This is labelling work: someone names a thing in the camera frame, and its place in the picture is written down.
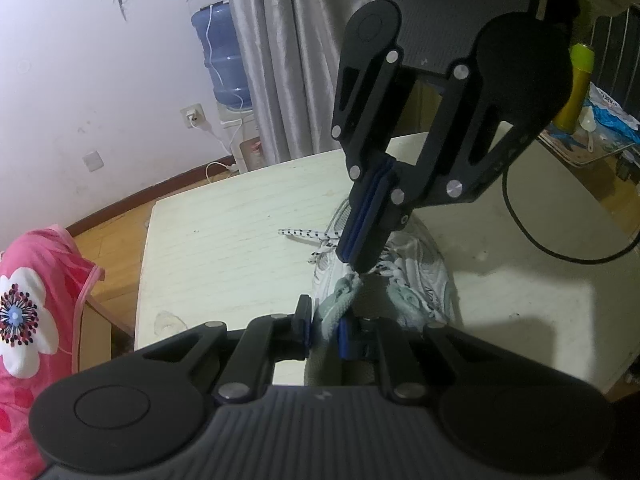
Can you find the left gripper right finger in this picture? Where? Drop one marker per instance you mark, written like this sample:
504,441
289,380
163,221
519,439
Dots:
383,347

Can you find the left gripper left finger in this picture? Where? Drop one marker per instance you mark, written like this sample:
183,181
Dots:
247,357

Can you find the white wall socket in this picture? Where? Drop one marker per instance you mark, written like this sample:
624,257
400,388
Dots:
193,116

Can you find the blue water bottle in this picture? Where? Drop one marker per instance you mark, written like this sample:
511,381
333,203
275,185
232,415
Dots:
214,27

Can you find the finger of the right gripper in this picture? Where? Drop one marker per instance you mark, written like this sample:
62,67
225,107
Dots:
400,192
363,237

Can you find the white black speckled shoelace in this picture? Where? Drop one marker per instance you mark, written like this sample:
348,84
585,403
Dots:
408,283

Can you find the white mint sneaker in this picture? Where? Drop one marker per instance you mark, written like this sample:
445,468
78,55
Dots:
323,366

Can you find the white water dispenser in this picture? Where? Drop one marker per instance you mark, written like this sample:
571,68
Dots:
242,138

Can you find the white wall switch plate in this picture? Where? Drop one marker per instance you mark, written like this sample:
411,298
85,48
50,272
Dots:
93,161

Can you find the cluttered side table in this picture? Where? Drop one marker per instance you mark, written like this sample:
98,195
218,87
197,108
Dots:
603,128

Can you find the grey curtain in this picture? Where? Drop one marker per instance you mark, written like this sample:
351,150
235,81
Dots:
291,51

